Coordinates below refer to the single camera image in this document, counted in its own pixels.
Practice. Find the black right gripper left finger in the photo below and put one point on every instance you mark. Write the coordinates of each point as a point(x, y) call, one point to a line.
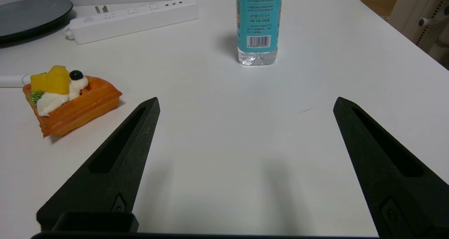
point(115, 176)

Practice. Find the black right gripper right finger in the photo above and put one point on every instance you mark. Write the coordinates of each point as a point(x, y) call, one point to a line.
point(396, 193)

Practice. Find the white power strip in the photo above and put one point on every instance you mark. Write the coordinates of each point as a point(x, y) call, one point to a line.
point(133, 20)

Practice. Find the gray round plate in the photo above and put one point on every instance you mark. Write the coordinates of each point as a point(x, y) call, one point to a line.
point(28, 16)

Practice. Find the orange toy waffle with fruit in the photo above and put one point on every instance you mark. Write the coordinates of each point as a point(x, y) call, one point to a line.
point(84, 104)

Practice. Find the water bottle with blue label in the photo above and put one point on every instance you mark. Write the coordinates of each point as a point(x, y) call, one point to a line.
point(259, 18)

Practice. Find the white desk with frame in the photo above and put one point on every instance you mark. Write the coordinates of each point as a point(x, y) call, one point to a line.
point(407, 11)

